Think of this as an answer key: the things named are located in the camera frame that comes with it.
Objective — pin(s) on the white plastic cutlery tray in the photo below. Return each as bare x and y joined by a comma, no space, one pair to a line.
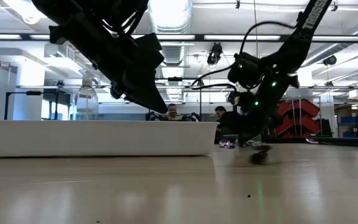
98,138

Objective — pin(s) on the silver ceiling air duct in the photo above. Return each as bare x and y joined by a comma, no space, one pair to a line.
169,18

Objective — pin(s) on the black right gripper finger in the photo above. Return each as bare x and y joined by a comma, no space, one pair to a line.
246,140
261,140

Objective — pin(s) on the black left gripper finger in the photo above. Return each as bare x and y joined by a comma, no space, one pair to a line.
149,95
117,91

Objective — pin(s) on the black spoon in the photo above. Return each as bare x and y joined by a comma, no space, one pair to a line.
261,155

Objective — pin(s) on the clear spray bottle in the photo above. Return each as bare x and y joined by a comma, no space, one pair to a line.
85,102

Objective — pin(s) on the black background robot arm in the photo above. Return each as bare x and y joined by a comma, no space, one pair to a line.
191,116
154,116

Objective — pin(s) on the black metal stand frame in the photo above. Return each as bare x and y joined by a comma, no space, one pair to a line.
31,92

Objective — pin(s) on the person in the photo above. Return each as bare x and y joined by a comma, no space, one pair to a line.
172,113
225,119

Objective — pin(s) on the black hanging overhead camera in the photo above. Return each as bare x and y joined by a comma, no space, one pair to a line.
214,53

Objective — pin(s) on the red storage bin stack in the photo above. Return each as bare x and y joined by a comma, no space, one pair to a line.
297,118

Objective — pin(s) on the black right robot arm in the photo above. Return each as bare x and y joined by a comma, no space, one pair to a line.
309,25

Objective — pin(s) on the iridescent purple spoon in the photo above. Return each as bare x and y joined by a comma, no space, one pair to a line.
225,143
312,140

